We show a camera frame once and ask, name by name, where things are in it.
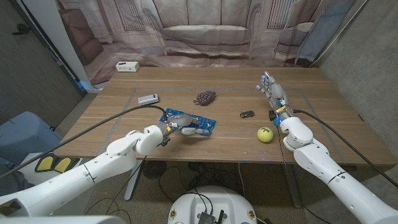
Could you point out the printed sofa room backdrop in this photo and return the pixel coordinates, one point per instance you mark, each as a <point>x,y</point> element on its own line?
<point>205,31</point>

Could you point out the small black toy car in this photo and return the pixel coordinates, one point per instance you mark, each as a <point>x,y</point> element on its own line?
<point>247,114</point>

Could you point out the grey table leg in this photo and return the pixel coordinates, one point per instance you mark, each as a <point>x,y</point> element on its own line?
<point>292,186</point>

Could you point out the person in dark jeans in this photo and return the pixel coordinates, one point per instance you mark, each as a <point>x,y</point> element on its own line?
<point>12,183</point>

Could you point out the purple grape bunch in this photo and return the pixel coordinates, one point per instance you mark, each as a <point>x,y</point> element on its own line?
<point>205,98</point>

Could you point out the round black floor disc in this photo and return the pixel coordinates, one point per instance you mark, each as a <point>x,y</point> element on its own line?
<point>154,169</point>

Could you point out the white table leg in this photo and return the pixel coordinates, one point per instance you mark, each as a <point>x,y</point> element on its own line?
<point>132,183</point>

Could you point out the yellow tennis ball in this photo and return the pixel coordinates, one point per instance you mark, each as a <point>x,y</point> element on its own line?
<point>265,134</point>

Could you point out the yellow black foot pedal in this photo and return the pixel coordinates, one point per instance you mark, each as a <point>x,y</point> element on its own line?
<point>54,163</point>

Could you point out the small white grey device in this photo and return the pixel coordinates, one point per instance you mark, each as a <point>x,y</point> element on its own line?
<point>148,99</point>

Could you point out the blue gel pad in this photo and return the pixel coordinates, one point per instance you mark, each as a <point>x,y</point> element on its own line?
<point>206,124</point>

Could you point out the white robot torso base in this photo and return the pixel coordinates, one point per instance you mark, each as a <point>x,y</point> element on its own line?
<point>192,205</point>

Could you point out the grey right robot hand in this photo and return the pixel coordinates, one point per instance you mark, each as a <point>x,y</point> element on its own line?
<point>275,91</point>

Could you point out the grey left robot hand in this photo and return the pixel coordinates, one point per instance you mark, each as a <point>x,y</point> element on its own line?
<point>182,119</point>

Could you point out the white power box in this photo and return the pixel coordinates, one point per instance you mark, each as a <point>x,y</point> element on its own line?
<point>127,66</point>

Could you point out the white pillar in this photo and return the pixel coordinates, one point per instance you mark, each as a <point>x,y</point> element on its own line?
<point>59,40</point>

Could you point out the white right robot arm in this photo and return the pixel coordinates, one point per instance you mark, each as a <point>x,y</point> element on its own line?
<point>317,161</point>

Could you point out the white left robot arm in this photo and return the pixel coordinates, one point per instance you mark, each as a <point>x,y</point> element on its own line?
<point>93,168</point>

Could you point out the blue padded seat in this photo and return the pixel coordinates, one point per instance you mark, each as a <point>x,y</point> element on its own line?
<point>25,137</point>

